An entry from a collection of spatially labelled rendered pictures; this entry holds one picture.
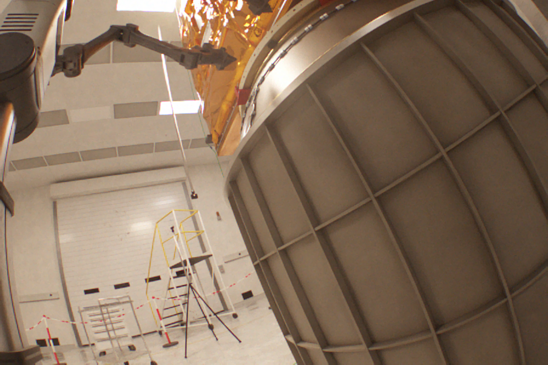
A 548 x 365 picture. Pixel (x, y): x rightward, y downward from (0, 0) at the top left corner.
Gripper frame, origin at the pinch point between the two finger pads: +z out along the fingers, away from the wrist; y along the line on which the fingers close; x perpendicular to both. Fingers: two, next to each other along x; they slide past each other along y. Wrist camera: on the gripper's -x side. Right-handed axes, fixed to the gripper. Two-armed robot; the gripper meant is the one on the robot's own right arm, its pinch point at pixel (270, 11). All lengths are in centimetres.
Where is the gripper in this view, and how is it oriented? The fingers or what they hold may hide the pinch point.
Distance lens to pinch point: 119.3
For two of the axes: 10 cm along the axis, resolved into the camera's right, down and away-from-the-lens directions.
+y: -6.9, 5.4, 4.9
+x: 4.8, 8.4, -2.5
